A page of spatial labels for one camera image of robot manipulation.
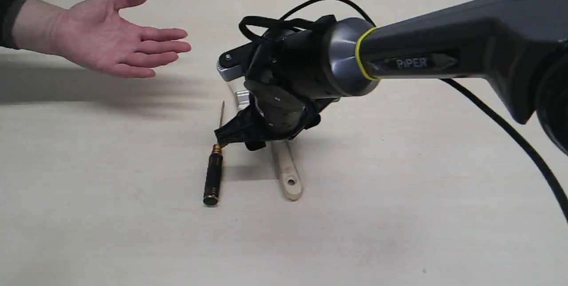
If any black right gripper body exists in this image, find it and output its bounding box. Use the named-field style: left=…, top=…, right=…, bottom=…
left=233, top=15, right=341, bottom=141

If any wooden paint brush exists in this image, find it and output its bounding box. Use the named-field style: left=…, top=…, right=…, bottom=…
left=267, top=140, right=304, bottom=202

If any black gold precision screwdriver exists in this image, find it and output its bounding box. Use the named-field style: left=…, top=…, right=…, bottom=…
left=202, top=101, right=226, bottom=208

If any dark grey Piper robot arm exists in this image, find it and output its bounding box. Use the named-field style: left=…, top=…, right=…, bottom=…
left=215, top=0, right=568, bottom=153

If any person's forearm dark sleeve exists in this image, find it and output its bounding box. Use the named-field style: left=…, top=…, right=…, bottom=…
left=0, top=0, right=67, bottom=56

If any person's open bare hand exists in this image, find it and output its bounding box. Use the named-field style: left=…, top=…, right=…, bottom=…
left=48, top=0, right=191, bottom=78

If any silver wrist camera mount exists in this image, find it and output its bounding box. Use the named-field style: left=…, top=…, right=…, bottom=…
left=217, top=53, right=249, bottom=111

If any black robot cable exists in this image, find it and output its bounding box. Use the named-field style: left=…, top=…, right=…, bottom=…
left=239, top=0, right=568, bottom=222

